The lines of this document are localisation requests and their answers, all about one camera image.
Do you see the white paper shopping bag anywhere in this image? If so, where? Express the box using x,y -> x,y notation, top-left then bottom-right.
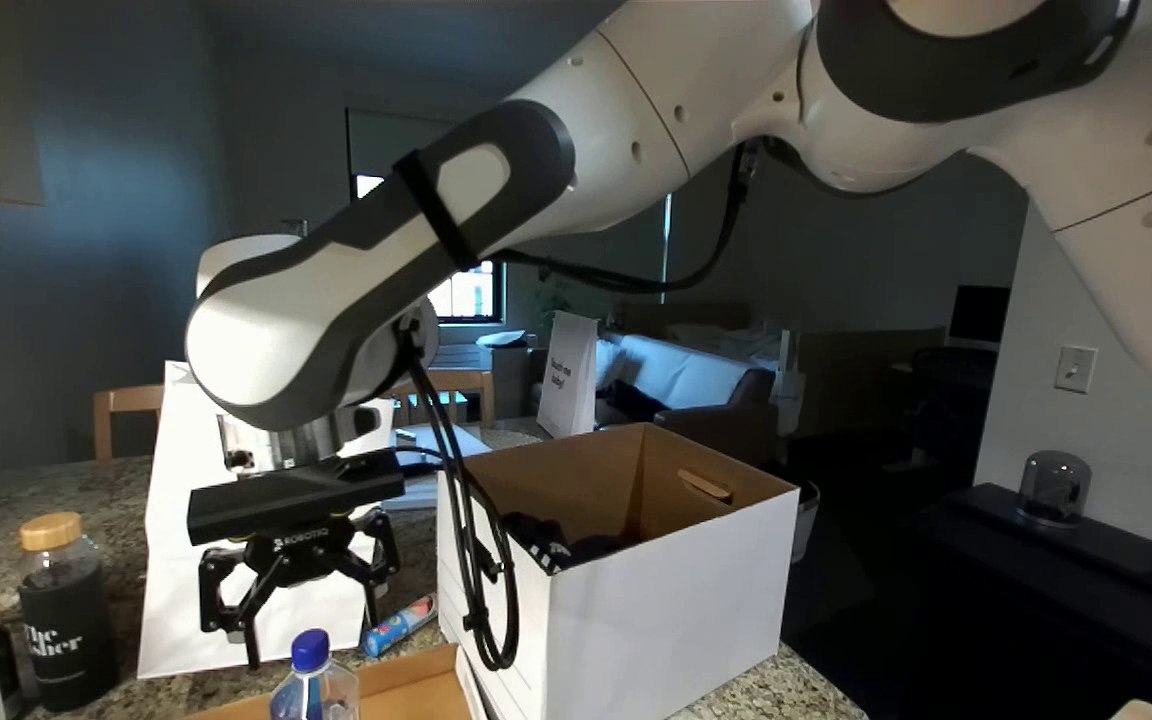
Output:
133,357 -> 401,684

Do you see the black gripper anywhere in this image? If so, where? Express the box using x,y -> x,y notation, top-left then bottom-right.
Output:
197,512 -> 405,672

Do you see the white wall switch plate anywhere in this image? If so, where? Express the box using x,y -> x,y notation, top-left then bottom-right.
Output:
1052,342 -> 1102,397

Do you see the dark monitor screen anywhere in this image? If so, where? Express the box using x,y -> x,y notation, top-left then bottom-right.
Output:
944,279 -> 1011,349

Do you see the dark low cabinet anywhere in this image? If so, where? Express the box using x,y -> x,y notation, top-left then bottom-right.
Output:
789,475 -> 1152,720

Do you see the flat brown cardboard tray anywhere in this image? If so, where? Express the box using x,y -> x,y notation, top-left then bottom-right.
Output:
192,643 -> 472,720

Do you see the clear bottle with blue cap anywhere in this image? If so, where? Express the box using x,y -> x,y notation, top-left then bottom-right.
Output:
264,630 -> 361,720

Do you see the dark jar with cork lid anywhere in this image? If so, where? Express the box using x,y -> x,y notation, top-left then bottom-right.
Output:
8,512 -> 121,717

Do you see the blue and white carton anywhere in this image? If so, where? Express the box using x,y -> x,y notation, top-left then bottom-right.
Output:
361,593 -> 439,660

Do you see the white paper stack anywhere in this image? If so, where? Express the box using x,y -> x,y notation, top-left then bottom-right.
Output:
391,421 -> 492,472

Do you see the clear glass jar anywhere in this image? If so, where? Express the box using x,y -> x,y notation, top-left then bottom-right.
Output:
1016,447 -> 1094,524

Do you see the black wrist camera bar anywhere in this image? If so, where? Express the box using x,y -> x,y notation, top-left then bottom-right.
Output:
190,447 -> 407,547

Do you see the bright window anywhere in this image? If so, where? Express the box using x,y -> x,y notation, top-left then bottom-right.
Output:
353,171 -> 505,330

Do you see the grey sofa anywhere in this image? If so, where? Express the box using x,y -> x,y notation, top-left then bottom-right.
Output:
593,326 -> 783,465

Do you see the thick black cable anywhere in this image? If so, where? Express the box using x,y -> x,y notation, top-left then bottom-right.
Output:
391,136 -> 757,676

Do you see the white cardboard storage box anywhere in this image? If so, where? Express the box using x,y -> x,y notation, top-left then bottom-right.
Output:
434,421 -> 806,720

